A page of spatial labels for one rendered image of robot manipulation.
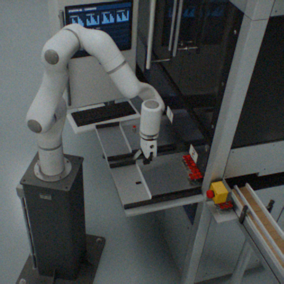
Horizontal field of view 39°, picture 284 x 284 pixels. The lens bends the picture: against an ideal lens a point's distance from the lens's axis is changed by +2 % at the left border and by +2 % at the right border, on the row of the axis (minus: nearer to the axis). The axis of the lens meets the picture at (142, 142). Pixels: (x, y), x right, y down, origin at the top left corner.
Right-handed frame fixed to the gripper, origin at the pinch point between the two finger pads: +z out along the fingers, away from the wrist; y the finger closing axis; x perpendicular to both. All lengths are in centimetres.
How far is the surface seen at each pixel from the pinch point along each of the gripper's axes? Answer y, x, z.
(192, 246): -11, -28, 63
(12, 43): 341, 51, 110
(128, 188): 4.6, 6.6, 22.3
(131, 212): -10.2, 9.2, 22.3
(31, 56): 308, 33, 110
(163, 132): 42, -26, 22
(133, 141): 38.2, -6.0, 22.1
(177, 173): 8.4, -21.4, 22.1
